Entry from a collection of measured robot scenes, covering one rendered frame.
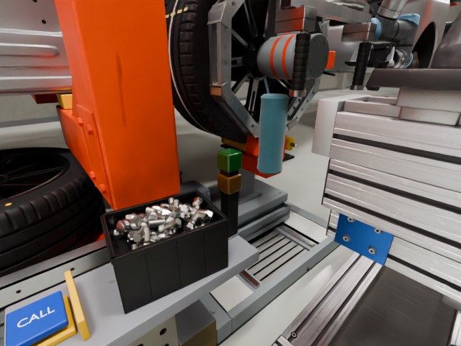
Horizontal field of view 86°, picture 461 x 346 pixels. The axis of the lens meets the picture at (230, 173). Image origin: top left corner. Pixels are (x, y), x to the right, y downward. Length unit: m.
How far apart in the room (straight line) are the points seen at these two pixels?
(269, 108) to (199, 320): 0.67
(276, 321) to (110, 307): 0.65
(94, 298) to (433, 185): 0.54
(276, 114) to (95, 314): 0.66
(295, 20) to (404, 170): 0.45
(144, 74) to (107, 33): 0.09
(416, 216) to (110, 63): 0.54
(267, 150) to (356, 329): 0.55
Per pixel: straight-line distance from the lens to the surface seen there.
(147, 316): 0.48
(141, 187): 0.59
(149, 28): 0.56
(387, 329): 0.84
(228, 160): 0.49
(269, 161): 0.83
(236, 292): 0.98
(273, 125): 0.80
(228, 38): 0.80
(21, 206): 0.80
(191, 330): 0.84
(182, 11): 0.90
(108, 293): 0.53
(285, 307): 1.06
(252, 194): 1.23
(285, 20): 0.72
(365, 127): 0.40
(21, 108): 4.86
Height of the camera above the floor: 0.82
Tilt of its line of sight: 23 degrees down
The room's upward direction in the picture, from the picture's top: straight up
